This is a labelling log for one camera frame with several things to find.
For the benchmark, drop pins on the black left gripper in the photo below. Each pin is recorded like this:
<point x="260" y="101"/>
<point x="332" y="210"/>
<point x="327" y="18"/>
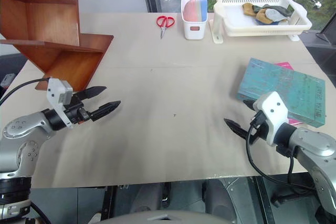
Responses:
<point x="77" y="112"/>

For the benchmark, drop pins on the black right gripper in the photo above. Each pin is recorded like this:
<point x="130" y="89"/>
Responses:
<point x="258" y="127"/>

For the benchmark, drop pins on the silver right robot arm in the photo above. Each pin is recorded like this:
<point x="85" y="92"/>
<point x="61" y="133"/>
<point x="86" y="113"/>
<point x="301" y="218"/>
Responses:
<point x="315" y="145"/>

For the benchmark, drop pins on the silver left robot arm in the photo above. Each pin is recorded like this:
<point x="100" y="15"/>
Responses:
<point x="23" y="129"/>

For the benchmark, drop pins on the teal hardcover book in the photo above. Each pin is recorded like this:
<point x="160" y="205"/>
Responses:
<point x="286" y="87"/>

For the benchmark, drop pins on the pink booklet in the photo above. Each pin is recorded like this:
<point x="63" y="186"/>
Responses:
<point x="284" y="65"/>

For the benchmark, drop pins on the wooden shelf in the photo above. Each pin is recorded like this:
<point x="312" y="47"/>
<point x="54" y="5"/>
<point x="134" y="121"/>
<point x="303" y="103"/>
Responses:
<point x="55" y="24"/>

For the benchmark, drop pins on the small grey device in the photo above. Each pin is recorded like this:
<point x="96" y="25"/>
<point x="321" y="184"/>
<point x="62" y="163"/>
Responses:
<point x="7" y="80"/>

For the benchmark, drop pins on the white slotted plastic basket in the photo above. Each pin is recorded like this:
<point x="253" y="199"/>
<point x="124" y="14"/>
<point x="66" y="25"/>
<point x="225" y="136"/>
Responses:
<point x="236" y="22"/>

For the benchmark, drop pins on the white narrow plastic bin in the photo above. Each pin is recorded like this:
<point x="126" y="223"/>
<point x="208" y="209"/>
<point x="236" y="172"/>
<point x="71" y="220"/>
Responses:
<point x="193" y="31"/>

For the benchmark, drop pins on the grey cloth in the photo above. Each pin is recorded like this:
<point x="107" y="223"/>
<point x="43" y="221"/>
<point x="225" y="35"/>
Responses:
<point x="274" y="14"/>

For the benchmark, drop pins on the mustard brown cloth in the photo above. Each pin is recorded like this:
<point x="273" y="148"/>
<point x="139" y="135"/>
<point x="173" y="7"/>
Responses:
<point x="249" y="9"/>

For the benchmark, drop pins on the black monitor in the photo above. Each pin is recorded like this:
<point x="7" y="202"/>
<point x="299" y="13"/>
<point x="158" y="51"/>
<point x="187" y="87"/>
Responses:
<point x="321" y="37"/>

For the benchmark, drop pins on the dark green cloth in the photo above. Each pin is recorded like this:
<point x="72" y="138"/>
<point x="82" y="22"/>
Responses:
<point x="282" y="10"/>

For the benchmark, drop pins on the blue plastic plate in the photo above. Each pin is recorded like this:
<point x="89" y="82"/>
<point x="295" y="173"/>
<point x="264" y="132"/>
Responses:
<point x="204" y="9"/>

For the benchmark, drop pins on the pink plastic plate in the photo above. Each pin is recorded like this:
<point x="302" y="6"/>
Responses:
<point x="191" y="11"/>

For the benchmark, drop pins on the grey robot torso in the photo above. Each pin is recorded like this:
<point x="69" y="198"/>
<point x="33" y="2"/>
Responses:
<point x="168" y="217"/>

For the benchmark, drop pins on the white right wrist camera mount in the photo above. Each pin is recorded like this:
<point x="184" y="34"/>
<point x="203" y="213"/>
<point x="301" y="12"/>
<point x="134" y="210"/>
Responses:
<point x="274" y="108"/>

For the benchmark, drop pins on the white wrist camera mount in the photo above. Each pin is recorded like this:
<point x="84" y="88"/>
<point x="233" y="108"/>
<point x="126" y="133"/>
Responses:
<point x="56" y="90"/>
<point x="274" y="108"/>

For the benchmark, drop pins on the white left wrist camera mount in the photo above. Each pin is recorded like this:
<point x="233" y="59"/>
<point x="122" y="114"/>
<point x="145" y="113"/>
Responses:
<point x="56" y="90"/>

